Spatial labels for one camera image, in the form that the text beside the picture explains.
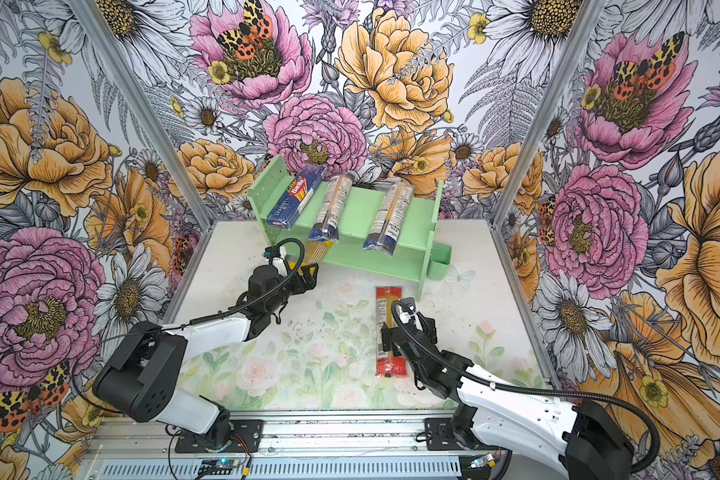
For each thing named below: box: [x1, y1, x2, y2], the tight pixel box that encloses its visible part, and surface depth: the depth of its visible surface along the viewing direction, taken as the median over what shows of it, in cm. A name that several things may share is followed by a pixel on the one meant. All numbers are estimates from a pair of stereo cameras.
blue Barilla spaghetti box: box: [266, 165, 327, 229], surface depth 87 cm
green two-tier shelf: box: [248, 155, 444, 300], surface depth 86 cm
